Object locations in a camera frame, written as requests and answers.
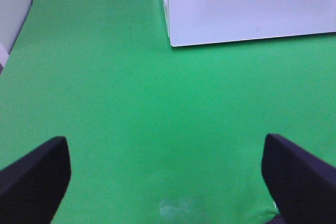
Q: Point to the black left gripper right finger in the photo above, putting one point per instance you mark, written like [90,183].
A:
[301,184]

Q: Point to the white microwave door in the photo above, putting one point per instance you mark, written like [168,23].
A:
[196,22]

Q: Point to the green table cloth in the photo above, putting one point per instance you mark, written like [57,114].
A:
[156,131]

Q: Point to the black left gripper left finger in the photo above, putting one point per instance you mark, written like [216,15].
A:
[33,187]

